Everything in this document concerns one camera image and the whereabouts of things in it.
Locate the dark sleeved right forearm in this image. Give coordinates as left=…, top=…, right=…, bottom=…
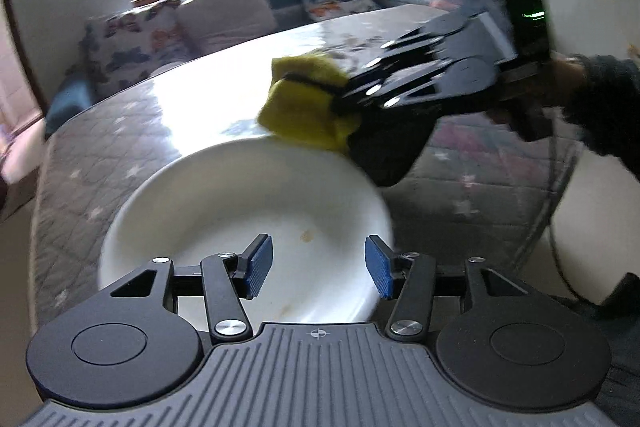
left=554, top=55, right=639, bottom=176

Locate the large butterfly print pillow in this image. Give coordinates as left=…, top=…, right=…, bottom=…
left=80, top=0, right=193, bottom=100

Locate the grey quilted table cover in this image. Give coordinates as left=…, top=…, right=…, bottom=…
left=29, top=4, right=582, bottom=327

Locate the white ceramic bowl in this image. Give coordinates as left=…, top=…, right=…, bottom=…
left=98, top=138, right=393, bottom=327

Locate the yellow and black cleaning cloth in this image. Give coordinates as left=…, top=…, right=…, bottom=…
left=257, top=54, right=360, bottom=155

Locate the black camera box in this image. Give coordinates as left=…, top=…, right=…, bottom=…
left=483, top=0, right=551, bottom=64

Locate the plain beige pillow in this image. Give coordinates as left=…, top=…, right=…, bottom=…
left=177, top=0, right=278, bottom=55

